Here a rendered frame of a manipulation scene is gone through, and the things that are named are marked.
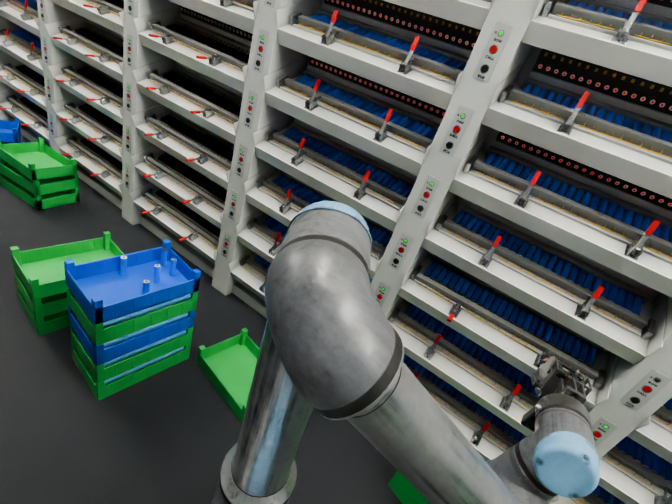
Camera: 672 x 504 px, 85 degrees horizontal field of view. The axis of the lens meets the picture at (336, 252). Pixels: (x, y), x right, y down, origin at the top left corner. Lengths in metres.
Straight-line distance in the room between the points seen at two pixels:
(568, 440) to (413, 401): 0.39
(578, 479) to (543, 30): 0.88
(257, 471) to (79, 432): 0.72
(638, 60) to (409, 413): 0.86
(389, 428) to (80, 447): 1.05
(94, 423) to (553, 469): 1.16
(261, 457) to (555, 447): 0.47
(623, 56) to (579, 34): 0.10
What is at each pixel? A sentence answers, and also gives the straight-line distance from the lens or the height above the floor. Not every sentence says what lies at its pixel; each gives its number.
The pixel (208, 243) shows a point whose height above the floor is 0.16.
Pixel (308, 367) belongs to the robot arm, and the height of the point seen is 0.88.
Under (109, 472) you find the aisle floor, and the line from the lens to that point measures 1.29.
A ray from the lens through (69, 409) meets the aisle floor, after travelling 1.41.
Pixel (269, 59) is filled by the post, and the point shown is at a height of 1.00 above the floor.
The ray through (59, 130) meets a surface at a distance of 2.67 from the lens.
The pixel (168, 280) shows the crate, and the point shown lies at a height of 0.32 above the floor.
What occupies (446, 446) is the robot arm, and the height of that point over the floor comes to 0.80.
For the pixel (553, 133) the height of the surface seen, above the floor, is 1.09.
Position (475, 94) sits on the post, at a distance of 1.05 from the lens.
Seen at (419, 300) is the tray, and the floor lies 0.52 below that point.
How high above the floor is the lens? 1.13
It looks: 29 degrees down
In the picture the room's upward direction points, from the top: 20 degrees clockwise
